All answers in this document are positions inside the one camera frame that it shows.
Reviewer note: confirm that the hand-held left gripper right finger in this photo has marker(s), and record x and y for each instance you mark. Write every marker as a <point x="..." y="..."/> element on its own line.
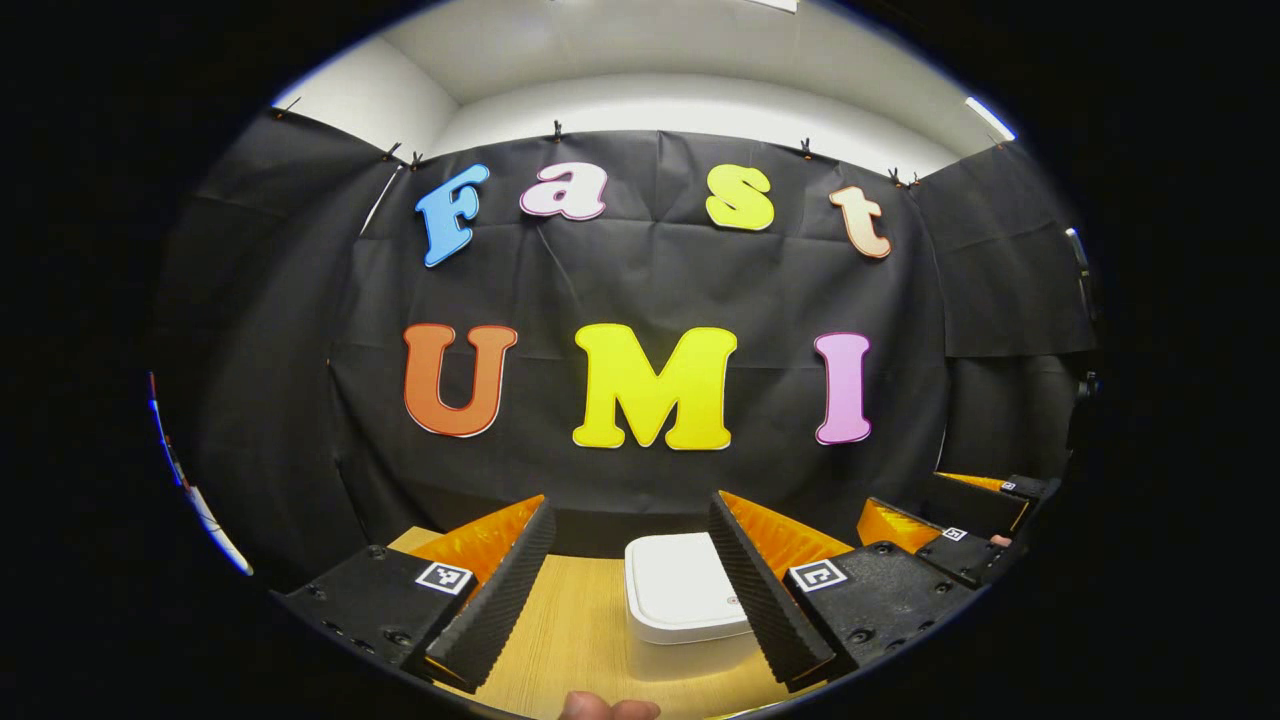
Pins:
<point x="760" y="600"/>

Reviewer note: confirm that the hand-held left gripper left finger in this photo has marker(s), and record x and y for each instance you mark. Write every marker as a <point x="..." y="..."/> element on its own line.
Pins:
<point x="505" y="600"/>

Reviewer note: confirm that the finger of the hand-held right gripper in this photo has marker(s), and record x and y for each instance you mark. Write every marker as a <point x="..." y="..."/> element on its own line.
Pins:
<point x="960" y="555"/>
<point x="975" y="508"/>

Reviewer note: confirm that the white desktop garbage bin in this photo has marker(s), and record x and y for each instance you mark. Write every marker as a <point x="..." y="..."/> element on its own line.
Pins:
<point x="680" y="590"/>

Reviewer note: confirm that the wooden desktop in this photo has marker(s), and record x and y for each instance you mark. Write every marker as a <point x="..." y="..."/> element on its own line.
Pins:
<point x="570" y="630"/>

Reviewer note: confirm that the ceiling light panel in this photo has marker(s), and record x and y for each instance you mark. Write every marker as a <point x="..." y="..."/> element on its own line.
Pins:
<point x="990" y="118"/>
<point x="772" y="4"/>

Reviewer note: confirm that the black backdrop cloth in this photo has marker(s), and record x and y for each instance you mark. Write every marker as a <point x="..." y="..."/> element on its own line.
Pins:
<point x="280" y="330"/>

